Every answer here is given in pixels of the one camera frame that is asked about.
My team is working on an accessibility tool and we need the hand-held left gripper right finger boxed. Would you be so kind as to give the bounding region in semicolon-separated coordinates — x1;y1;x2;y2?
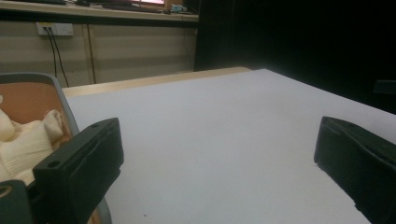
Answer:
313;116;396;224

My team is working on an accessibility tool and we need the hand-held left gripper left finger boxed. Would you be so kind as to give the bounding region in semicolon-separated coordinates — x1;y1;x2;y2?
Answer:
32;117;124;224

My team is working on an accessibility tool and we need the cream knitted garment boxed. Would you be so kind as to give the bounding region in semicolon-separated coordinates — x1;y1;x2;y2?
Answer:
0;94;64;187

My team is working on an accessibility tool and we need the pink basket with grey rim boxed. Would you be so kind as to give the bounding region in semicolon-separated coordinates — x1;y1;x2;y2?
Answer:
0;72;113;224

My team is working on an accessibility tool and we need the wooden table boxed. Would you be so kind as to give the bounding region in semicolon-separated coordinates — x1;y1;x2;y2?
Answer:
62;66;252;99

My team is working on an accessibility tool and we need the black curtain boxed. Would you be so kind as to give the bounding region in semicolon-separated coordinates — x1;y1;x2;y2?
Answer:
193;0;396;115

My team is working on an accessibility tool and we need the white table cover sheet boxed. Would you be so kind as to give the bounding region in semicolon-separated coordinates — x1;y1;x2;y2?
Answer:
65;68;396;224

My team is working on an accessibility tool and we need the black keyboard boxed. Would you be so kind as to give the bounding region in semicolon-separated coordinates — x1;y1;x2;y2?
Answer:
102;3;165;14

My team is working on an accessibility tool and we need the black power cable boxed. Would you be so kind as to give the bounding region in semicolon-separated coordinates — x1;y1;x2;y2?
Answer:
49;27;70;89
45;27;58;78

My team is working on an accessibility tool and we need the white wall socket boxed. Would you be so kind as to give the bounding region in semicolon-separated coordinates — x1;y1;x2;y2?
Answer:
35;21;75;36

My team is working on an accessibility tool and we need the long wall desk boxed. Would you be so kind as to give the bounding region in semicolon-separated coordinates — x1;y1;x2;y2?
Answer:
0;0;200;23

